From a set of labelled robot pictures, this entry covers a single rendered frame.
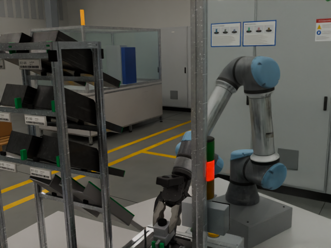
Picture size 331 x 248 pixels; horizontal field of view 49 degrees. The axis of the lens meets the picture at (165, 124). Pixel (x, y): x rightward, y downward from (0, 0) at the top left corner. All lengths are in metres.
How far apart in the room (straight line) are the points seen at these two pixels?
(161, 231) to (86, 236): 0.53
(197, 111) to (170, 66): 8.45
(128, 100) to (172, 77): 2.50
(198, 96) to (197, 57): 0.09
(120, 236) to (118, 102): 5.35
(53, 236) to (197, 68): 1.08
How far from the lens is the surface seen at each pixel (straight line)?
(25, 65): 1.11
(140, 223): 1.71
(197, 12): 0.85
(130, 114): 7.13
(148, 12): 10.32
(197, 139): 0.88
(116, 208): 1.34
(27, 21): 11.38
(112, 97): 6.69
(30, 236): 1.72
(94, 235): 1.65
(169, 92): 9.40
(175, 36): 9.21
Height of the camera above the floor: 1.64
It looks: 12 degrees down
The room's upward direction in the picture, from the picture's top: 1 degrees counter-clockwise
